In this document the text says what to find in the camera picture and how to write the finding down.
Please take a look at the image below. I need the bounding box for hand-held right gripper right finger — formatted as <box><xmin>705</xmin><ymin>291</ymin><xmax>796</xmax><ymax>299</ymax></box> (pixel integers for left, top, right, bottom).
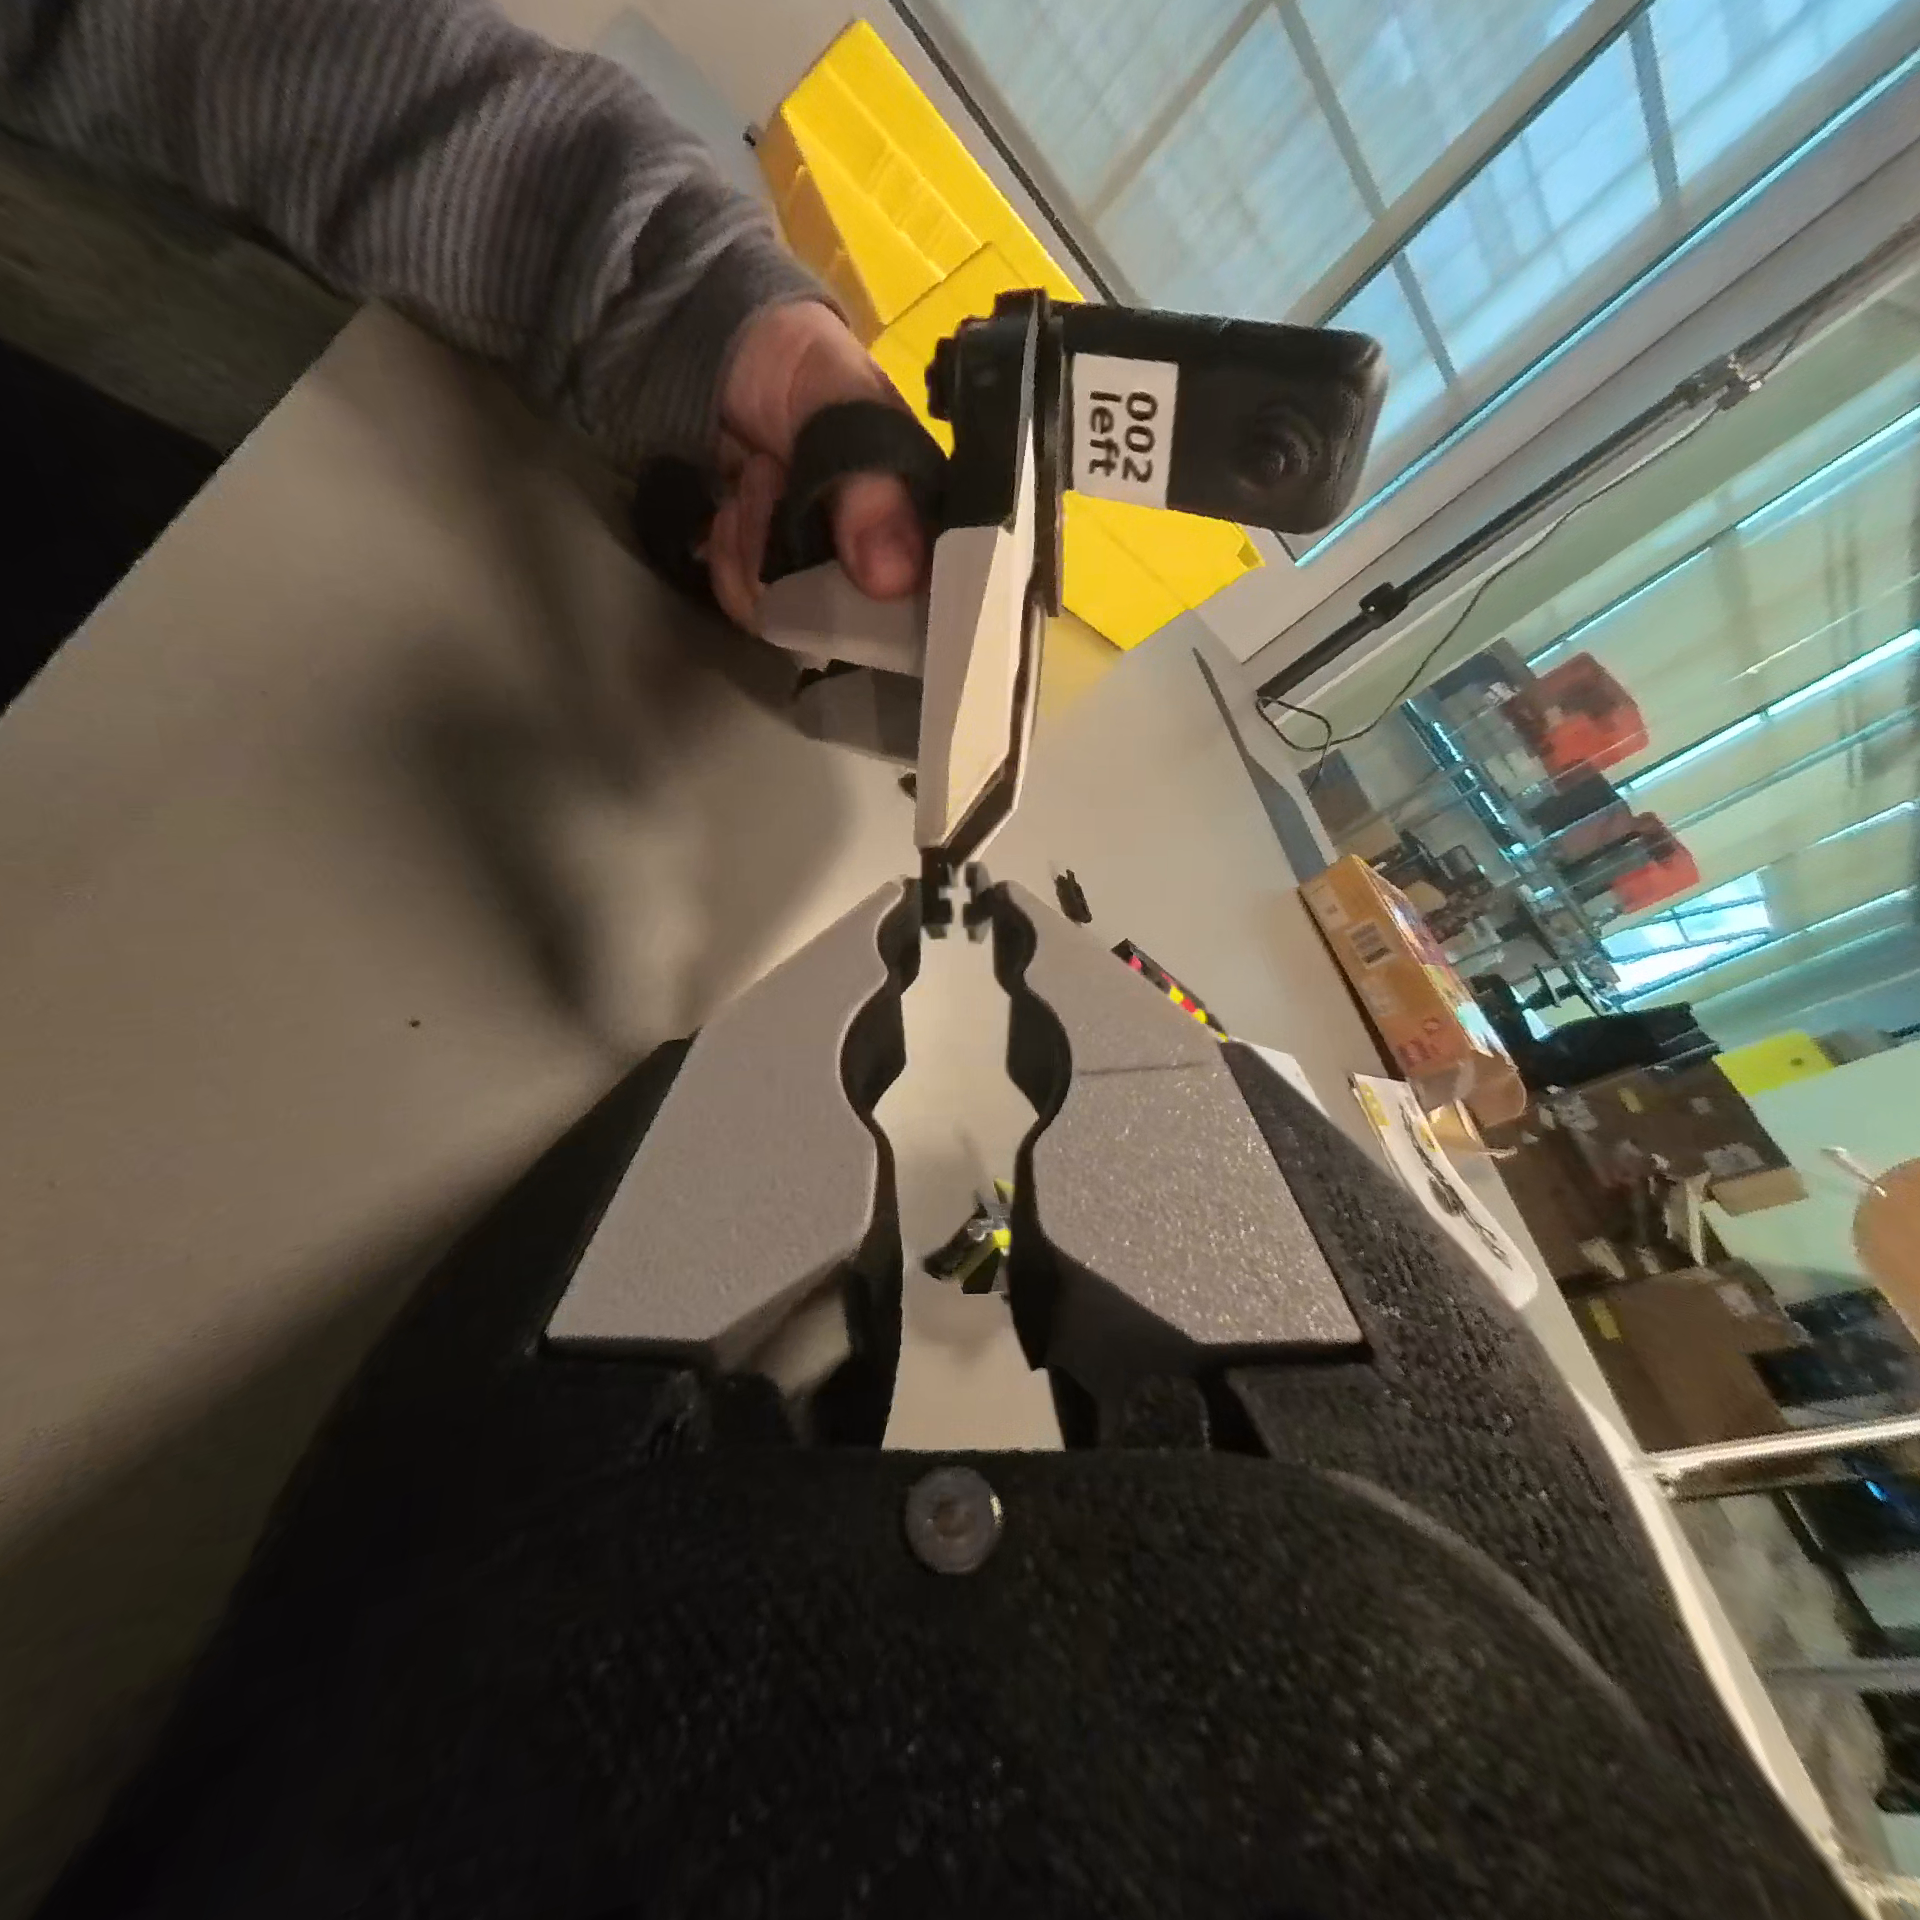
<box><xmin>975</xmin><ymin>882</ymin><xmax>1368</xmax><ymax>1374</ymax></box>

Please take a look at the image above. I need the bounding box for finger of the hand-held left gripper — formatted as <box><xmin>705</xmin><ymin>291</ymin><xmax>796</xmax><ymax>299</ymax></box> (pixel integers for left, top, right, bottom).
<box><xmin>981</xmin><ymin>592</ymin><xmax>1066</xmax><ymax>849</ymax></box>
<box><xmin>912</xmin><ymin>515</ymin><xmax>1042</xmax><ymax>854</ymax></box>

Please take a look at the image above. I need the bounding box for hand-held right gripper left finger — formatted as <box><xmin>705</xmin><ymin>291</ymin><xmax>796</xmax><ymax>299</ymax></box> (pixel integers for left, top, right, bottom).
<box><xmin>544</xmin><ymin>879</ymin><xmax>920</xmax><ymax>1421</ymax></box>

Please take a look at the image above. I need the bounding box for red black yellow lego snake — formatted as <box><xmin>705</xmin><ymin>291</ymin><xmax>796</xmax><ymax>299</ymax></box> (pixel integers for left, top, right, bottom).
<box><xmin>1115</xmin><ymin>937</ymin><xmax>1233</xmax><ymax>1046</ymax></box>

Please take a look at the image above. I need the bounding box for lego instruction booklet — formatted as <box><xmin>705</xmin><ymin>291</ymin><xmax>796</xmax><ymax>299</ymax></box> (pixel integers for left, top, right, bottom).
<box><xmin>1347</xmin><ymin>1069</ymin><xmax>1546</xmax><ymax>1308</ymax></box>

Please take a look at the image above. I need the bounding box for orange lego set box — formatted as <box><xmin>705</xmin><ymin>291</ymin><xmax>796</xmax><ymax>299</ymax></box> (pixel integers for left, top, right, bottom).
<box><xmin>1297</xmin><ymin>853</ymin><xmax>1533</xmax><ymax>1133</ymax></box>

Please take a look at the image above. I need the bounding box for person's left hand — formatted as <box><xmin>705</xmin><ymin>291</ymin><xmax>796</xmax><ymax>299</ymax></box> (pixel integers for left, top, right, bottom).
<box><xmin>702</xmin><ymin>299</ymin><xmax>934</xmax><ymax>631</ymax></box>

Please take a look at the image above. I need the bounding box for black light stand pole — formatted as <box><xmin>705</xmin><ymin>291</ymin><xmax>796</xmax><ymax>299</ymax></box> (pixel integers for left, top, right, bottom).
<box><xmin>1256</xmin><ymin>225</ymin><xmax>1920</xmax><ymax>709</ymax></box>

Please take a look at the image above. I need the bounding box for red tool case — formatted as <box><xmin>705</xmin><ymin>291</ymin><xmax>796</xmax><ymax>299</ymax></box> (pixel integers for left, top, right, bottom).
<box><xmin>1504</xmin><ymin>652</ymin><xmax>1653</xmax><ymax>785</ymax></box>
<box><xmin>1571</xmin><ymin>809</ymin><xmax>1701</xmax><ymax>916</ymax></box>

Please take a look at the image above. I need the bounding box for yellow plastic bin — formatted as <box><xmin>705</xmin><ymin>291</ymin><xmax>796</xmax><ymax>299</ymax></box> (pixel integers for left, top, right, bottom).
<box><xmin>759</xmin><ymin>24</ymin><xmax>1271</xmax><ymax>651</ymax></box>

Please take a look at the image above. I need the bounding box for cardboard box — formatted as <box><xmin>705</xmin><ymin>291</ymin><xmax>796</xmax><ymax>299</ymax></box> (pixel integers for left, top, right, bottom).
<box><xmin>1567</xmin><ymin>1266</ymin><xmax>1808</xmax><ymax>1451</ymax></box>
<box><xmin>1550</xmin><ymin>1069</ymin><xmax>1808</xmax><ymax>1221</ymax></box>

